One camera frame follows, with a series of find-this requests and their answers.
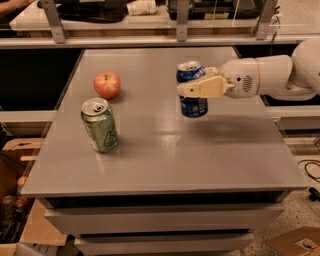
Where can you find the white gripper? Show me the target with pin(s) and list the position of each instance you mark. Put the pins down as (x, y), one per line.
(239, 78)

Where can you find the blue pepsi can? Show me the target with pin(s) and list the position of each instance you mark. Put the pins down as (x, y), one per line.
(191, 107)

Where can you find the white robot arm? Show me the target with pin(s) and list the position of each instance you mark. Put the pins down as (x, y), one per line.
(283, 77)

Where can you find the green soda can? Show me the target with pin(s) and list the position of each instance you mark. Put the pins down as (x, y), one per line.
(98, 118)

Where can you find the person hand at shelf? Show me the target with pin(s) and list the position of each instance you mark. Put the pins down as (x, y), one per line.
(9, 6)

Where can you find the black tray on shelf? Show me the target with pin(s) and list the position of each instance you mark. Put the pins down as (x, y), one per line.
(224, 9)

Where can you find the white paper cup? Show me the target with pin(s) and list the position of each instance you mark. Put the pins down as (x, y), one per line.
(141, 7)

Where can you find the red apple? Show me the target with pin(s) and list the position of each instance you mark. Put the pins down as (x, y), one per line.
(107, 84)

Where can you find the grey drawer cabinet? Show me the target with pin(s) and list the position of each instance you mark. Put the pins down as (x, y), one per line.
(172, 185)

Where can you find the black bag on shelf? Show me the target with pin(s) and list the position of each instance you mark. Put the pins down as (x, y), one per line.
(94, 11)

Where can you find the cardboard piece lower right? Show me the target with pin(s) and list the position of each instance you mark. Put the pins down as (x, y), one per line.
(303, 241)

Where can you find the cardboard box lower left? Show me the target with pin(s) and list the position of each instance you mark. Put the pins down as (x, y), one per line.
(24, 229)

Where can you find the middle metal shelf bracket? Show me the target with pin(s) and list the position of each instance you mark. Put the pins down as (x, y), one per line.
(182, 20)

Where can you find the metal shelf bracket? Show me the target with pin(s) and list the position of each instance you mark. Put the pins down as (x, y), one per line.
(263, 24)
(182, 20)
(54, 21)

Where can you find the right metal shelf bracket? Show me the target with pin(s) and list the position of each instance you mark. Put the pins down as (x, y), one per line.
(263, 24)

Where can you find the left metal shelf bracket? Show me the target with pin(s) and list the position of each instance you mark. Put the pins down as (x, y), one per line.
(54, 21)

